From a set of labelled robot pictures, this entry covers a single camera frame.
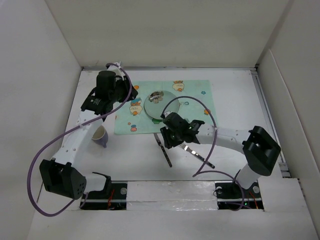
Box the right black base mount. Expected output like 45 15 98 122
213 181 264 211

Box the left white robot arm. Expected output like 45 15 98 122
39 62 138 200

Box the green cartoon print placemat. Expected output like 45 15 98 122
114 79 217 135

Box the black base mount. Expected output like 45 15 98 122
213 181 264 211
79 172 128 211

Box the steel table knife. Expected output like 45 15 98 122
153 133 173 168

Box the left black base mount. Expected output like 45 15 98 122
79 172 128 211

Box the green floral plate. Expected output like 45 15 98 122
143 90 176 120

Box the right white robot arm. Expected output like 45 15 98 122
160 111 281 197

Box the purple ceramic mug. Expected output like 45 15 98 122
91 125 109 148

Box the steel fork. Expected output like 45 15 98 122
179 143 215 169

